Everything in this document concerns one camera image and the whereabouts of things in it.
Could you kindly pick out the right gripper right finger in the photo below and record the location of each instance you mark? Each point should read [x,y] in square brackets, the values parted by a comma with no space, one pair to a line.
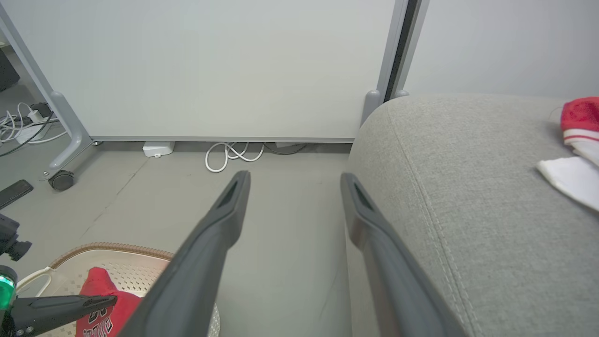
[388,271]

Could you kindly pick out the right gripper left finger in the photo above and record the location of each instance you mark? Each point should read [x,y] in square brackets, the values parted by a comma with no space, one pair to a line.
[206,243]

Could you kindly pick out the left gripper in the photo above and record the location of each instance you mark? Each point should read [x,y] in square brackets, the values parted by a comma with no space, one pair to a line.
[5,285]

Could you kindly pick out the red printed jersey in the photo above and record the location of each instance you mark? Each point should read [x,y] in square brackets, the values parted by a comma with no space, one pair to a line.
[100,281]

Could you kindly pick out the red and white garment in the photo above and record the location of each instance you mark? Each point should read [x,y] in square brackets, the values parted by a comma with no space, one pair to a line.
[580,114]

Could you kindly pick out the grey fabric sofa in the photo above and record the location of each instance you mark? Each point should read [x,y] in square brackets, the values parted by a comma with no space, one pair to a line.
[468,210]

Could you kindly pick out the cream plastic laundry basket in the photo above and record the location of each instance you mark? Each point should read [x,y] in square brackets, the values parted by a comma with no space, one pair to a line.
[126,264]

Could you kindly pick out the white power adapter box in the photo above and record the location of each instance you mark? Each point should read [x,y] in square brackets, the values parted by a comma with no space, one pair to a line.
[158,149]

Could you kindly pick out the black smartphone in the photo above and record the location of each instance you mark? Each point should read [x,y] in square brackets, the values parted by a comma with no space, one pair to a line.
[14,193]

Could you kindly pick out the black caster wheel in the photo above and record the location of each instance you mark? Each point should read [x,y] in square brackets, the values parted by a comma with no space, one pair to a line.
[62,180]

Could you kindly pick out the grey upright partition foot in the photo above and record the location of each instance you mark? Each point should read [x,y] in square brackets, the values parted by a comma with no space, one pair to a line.
[370,107]
[402,94]

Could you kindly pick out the grey curved partition foot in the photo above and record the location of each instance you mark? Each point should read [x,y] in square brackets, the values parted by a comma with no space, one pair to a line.
[70,140]

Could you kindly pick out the white power strip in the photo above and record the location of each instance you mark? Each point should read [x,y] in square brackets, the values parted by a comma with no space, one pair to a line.
[32,133]

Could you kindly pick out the black equipment case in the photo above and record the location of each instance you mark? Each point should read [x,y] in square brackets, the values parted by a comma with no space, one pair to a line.
[7,70]

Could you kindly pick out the white partition panel grey frame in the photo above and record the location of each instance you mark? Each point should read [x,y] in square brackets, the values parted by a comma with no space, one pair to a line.
[210,70]

